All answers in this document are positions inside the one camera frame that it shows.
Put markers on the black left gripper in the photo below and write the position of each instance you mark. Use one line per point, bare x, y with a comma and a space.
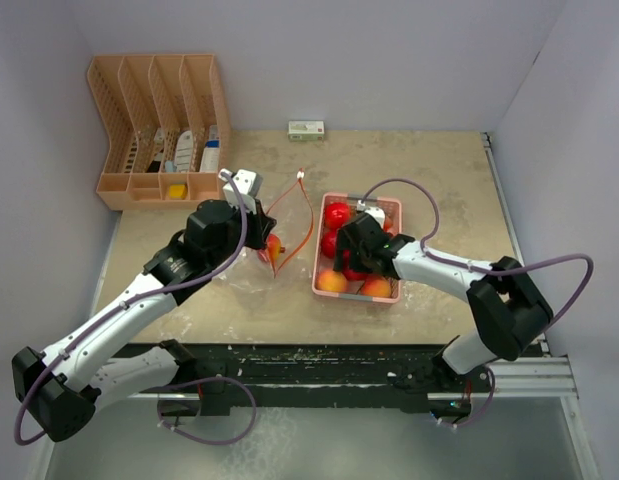
260, 224

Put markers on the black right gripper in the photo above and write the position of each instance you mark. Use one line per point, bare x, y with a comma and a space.
344, 243

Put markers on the red apple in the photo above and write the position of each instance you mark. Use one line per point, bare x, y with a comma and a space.
350, 274
335, 215

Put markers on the dark red round fruit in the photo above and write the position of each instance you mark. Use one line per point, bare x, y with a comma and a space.
328, 244

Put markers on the clear orange-zipper top bag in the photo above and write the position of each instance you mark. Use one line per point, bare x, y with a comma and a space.
290, 206

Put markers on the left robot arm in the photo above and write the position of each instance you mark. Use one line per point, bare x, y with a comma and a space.
61, 388

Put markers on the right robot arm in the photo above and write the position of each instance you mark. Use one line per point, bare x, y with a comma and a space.
508, 310

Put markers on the pink perforated plastic basket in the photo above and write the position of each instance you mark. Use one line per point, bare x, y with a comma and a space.
393, 210

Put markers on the yellow grey stamp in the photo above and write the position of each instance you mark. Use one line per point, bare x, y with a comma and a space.
177, 191

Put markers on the blue white box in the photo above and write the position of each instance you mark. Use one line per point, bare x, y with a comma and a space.
210, 157

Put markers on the white leaflet package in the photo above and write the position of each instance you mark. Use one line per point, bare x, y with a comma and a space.
183, 152

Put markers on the peach plastic file organizer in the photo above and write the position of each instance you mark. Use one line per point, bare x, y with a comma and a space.
146, 101

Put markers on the green white small box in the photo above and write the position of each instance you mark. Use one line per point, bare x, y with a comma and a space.
301, 130

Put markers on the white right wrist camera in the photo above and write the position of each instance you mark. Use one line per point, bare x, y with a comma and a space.
375, 212

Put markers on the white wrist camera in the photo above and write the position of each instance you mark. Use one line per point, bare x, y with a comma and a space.
375, 212
241, 186

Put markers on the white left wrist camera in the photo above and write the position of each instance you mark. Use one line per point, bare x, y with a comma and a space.
241, 186

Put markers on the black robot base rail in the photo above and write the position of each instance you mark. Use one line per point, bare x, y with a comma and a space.
220, 377

